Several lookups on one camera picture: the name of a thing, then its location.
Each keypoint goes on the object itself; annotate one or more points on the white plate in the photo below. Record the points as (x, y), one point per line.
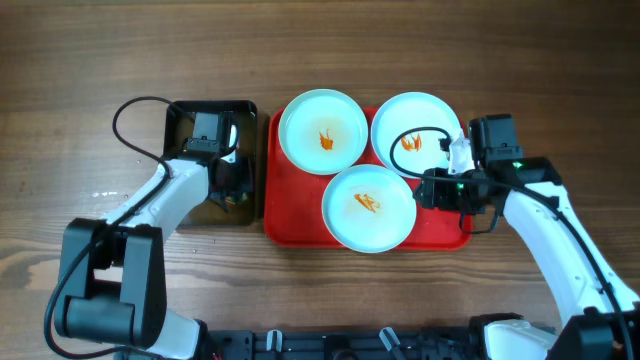
(417, 151)
(323, 131)
(368, 209)

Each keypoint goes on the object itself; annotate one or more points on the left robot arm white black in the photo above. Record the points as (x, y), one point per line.
(112, 286)

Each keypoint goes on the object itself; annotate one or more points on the black water tray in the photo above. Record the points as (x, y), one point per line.
(245, 130)

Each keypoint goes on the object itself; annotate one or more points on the green yellow sponge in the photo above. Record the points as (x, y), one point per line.
(235, 198)

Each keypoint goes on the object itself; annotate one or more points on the red plastic tray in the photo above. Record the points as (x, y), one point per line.
(293, 218)

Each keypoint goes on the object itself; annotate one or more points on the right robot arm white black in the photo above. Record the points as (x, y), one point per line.
(598, 311)

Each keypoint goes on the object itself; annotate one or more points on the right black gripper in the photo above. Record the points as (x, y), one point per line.
(435, 194)

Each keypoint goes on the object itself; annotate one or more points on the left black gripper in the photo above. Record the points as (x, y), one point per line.
(242, 183)

